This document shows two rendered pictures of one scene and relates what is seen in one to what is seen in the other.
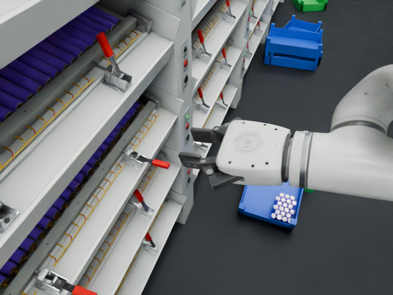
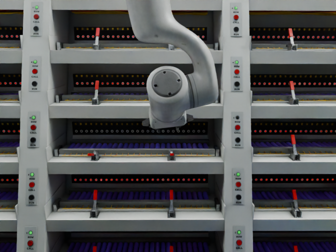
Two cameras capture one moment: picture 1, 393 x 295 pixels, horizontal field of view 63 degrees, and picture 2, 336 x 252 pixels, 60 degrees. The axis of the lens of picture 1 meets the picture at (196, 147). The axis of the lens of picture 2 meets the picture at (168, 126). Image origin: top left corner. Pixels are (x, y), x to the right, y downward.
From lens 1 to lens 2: 0.94 m
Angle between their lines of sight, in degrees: 78
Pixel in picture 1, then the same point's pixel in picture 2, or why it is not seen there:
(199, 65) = (283, 159)
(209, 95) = (320, 214)
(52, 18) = (140, 58)
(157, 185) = (196, 214)
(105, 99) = not seen: hidden behind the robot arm
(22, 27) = (127, 55)
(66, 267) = (103, 159)
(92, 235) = (121, 160)
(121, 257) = (135, 216)
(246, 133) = not seen: hidden behind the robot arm
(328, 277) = not seen: outside the picture
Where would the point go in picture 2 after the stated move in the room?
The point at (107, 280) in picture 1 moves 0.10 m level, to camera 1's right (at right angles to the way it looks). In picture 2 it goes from (119, 215) to (125, 223)
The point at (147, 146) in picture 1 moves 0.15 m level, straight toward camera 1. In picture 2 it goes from (186, 159) to (148, 161)
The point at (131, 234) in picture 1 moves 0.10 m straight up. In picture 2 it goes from (152, 214) to (152, 185)
